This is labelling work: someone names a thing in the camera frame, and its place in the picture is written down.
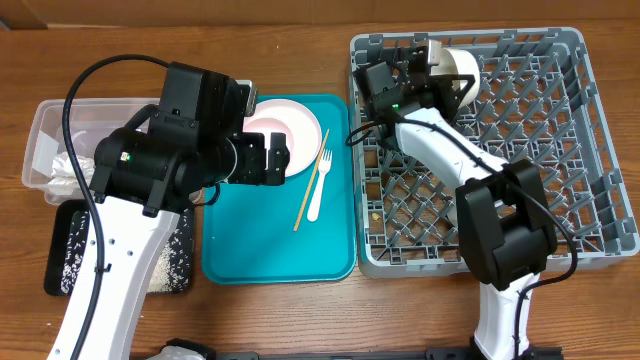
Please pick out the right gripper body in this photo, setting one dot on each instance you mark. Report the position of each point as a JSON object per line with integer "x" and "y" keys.
{"x": 445, "y": 95}

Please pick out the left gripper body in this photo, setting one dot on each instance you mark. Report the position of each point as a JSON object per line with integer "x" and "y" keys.
{"x": 251, "y": 166}

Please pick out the white bowl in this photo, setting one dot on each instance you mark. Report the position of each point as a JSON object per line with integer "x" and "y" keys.
{"x": 459, "y": 62}

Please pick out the small pink bowl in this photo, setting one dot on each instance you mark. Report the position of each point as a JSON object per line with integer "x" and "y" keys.
{"x": 267, "y": 126}

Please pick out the pink plate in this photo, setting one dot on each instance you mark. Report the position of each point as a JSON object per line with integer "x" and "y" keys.
{"x": 306, "y": 130}

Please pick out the rice and peanut shells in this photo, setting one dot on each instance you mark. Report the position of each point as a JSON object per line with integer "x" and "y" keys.
{"x": 173, "y": 270}

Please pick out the white napkin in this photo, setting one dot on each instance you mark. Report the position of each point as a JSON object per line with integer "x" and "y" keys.
{"x": 63, "y": 173}

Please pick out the small white cup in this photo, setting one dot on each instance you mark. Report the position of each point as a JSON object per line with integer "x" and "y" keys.
{"x": 452, "y": 215}

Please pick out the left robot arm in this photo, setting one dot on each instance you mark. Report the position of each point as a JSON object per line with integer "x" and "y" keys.
{"x": 145, "y": 173}

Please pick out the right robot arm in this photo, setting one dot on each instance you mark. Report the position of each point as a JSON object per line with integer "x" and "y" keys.
{"x": 501, "y": 214}

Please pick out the grey dishwasher rack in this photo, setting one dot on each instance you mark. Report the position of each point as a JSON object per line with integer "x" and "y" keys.
{"x": 538, "y": 100}

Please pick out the wooden chopstick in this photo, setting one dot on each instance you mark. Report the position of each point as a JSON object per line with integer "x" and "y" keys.
{"x": 311, "y": 182}

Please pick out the teal plastic tray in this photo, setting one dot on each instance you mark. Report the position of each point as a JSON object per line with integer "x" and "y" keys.
{"x": 256, "y": 235}

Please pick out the white plastic fork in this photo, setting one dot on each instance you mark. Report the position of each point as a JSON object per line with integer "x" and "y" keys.
{"x": 323, "y": 168}

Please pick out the black plastic tray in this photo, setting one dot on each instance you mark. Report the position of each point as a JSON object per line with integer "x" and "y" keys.
{"x": 65, "y": 209}

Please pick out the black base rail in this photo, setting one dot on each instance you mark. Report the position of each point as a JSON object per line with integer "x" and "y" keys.
{"x": 180, "y": 349}

